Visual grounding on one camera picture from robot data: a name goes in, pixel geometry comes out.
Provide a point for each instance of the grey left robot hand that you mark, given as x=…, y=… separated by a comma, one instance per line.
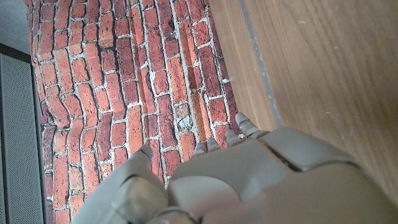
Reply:
x=248, y=186

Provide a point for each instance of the printed red brick backdrop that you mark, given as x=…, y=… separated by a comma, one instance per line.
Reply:
x=124, y=77

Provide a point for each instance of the grey perforated panel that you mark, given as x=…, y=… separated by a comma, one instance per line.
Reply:
x=18, y=140

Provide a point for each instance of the grey tape outline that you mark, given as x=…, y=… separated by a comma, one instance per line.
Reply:
x=259, y=62

